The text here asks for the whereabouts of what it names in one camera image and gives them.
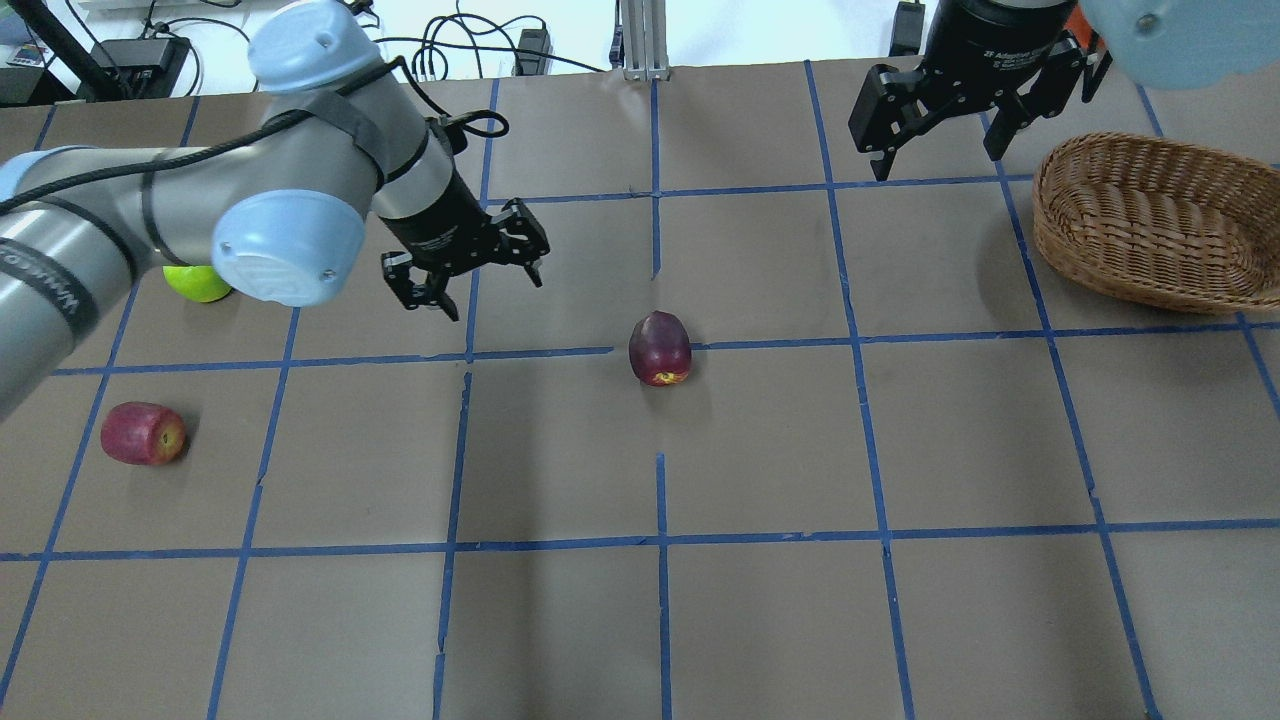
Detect dark purple apple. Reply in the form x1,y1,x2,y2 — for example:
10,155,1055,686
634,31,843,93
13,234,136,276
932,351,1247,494
628,310,692,387

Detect woven wicker basket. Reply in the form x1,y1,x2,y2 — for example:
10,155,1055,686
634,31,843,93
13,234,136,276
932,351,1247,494
1032,132,1279,316

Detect red apple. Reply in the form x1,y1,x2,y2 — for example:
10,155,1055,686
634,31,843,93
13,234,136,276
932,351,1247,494
99,401,188,466

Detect black power adapter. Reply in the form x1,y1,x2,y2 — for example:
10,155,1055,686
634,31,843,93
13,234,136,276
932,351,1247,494
512,28,552,77

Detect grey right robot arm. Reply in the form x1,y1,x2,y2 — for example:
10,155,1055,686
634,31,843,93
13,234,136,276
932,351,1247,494
489,1,1277,256

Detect aluminium frame post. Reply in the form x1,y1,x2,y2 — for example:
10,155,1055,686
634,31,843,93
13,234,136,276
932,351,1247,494
616,0,671,81

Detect green apple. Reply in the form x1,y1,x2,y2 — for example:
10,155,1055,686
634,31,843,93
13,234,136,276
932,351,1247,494
163,265,233,304

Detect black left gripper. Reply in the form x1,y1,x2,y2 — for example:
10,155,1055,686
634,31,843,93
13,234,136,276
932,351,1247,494
380,170,550,322

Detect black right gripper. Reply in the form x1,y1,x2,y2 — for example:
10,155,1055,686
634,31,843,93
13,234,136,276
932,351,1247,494
847,1,1112,181

